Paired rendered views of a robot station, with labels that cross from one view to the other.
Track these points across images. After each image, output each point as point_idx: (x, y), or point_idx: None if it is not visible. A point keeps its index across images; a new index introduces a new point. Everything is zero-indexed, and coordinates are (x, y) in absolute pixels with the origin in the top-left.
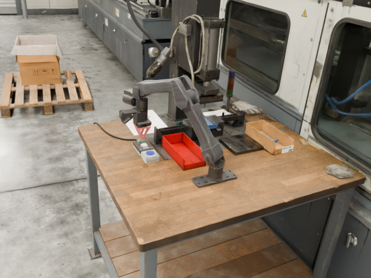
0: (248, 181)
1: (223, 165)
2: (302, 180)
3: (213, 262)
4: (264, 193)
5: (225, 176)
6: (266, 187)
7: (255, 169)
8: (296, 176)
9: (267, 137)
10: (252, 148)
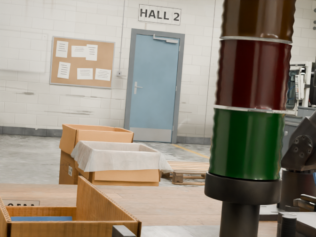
0: (206, 205)
1: (282, 169)
2: (59, 193)
3: None
4: (179, 193)
5: (268, 208)
6: (167, 197)
7: (171, 215)
8: (65, 197)
9: (91, 185)
10: (156, 225)
